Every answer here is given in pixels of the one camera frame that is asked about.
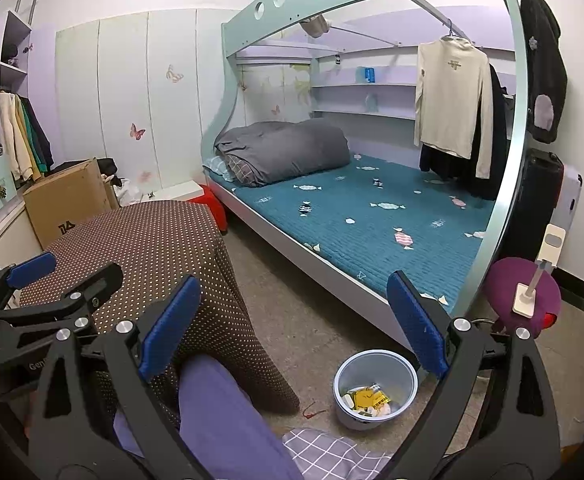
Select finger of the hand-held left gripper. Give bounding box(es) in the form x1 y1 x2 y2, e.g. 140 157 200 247
0 262 124 334
0 252 57 322

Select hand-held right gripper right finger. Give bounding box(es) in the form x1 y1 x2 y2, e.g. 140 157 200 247
386 270 562 480

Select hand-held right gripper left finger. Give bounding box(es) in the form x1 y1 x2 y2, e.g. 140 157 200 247
27 275 203 480

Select light blue plastic bin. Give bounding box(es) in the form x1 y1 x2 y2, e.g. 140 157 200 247
333 350 419 432

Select yellow plastic bag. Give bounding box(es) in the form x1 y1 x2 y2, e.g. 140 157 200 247
350 385 393 413

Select person's left hand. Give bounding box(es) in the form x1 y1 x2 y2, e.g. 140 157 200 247
22 392 48 438

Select brown dotted tablecloth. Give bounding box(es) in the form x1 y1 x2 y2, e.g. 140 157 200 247
17 200 301 429

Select cardboard box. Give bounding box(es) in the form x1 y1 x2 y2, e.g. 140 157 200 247
22 157 121 251

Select teal quilted mattress cover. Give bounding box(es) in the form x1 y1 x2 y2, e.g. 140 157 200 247
219 152 498 314

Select purple swivel stool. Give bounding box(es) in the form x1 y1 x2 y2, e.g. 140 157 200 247
472 256 563 341

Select white plastic bag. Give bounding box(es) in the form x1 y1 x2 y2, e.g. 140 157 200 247
114 177 146 206

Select person's leg in purple trousers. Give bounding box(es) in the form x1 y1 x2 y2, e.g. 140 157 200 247
113 354 303 480

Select white phone stand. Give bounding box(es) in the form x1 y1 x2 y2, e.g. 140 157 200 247
511 223 567 317

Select black clothing heap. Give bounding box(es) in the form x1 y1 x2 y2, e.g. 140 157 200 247
89 157 123 186

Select white board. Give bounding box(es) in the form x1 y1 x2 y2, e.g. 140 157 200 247
139 181 203 206

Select red plastic stool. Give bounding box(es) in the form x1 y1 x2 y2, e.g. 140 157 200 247
192 185 228 234

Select green hanging garment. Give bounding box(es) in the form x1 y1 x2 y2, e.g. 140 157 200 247
19 95 48 176

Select cream hanging coat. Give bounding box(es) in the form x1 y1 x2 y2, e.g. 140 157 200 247
0 92 36 184

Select grey checked cloth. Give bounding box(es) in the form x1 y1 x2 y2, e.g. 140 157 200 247
282 427 393 480

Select plaid pillow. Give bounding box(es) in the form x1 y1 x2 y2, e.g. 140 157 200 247
204 155 238 184

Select black suitcase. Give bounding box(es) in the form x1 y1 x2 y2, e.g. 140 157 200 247
502 150 584 279

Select grey rolled duvet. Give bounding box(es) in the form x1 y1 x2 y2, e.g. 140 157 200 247
214 120 352 189

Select dark hanging clothes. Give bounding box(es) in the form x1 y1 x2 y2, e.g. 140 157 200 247
418 62 517 202

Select cream hanging sweater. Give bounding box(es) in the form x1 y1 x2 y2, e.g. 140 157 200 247
413 36 494 180

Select bed with teal mattress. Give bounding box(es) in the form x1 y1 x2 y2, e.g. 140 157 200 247
201 0 531 352

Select black fleece jacket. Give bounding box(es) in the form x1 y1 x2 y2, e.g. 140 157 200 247
519 0 569 145

